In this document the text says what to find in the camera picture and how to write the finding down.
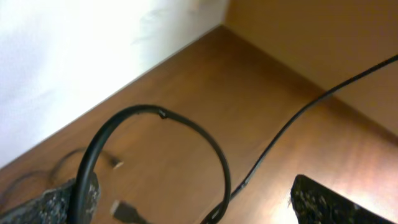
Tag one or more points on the right camera cable black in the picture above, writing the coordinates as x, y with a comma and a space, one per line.
326, 94

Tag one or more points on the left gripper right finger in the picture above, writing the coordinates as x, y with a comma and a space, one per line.
313, 203

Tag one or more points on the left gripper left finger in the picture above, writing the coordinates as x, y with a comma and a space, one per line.
52, 206

